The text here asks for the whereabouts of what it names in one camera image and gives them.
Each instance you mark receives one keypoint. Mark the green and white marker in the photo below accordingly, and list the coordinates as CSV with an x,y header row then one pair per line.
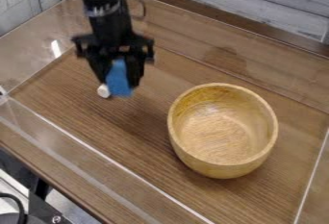
x,y
104,92

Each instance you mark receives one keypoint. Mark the blue rectangular block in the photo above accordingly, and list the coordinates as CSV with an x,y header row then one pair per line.
x,y
117,79

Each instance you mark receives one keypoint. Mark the clear acrylic tray wall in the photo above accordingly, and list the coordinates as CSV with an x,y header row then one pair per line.
x,y
102,150

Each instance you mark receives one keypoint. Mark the light brown wooden bowl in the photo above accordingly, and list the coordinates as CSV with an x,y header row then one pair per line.
x,y
224,130

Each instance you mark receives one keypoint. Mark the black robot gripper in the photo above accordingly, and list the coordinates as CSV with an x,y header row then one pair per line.
x,y
112,33

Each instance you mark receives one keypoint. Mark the black metal table frame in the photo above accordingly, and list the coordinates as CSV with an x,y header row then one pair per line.
x,y
39,212

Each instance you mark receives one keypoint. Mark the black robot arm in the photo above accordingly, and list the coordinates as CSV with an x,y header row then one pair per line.
x,y
108,5

